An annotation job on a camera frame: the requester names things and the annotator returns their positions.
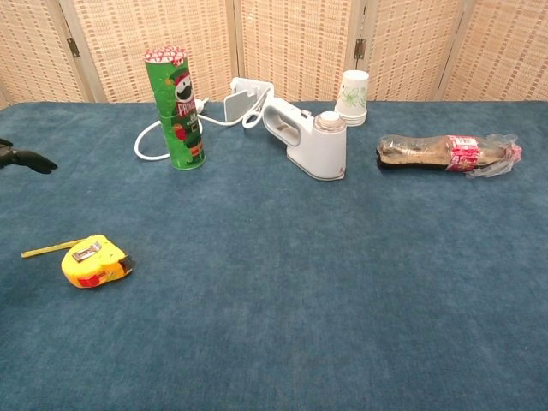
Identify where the floral white paper cup stack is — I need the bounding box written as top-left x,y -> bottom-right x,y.
334,69 -> 370,128

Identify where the woven bamboo folding screen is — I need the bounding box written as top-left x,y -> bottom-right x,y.
0,0 -> 548,110

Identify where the blue table cloth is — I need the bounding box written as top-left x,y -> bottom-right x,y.
0,100 -> 548,411

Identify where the green Pringles can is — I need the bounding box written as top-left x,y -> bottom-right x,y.
144,44 -> 206,171

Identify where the white power cable with plug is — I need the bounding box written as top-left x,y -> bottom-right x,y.
134,97 -> 266,163

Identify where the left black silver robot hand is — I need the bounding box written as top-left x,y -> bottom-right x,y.
0,137 -> 58,175

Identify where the white handheld garment steamer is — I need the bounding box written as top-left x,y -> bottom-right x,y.
261,97 -> 348,182

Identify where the yellow tape measure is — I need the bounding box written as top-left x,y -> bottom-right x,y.
21,234 -> 134,289

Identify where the clear plastic wrap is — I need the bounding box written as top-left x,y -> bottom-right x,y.
466,133 -> 521,179

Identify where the crushed brown cola bottle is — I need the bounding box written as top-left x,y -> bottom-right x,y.
376,134 -> 523,174

